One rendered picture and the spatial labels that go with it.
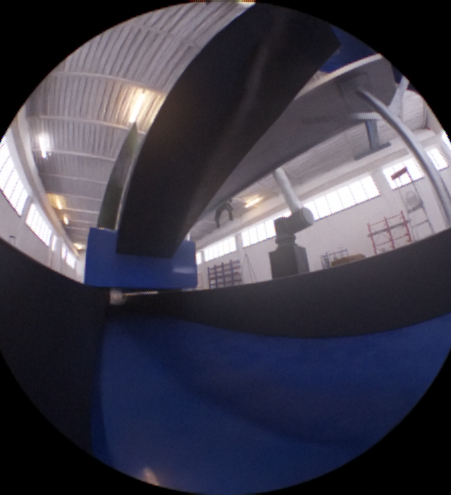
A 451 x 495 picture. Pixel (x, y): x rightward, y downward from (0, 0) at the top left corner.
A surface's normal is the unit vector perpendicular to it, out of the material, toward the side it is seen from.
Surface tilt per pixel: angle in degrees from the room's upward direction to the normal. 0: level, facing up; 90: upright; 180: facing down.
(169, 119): 160
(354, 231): 90
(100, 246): 90
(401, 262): 90
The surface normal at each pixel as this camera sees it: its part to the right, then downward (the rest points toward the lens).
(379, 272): -0.76, -0.11
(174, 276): 0.64, -0.26
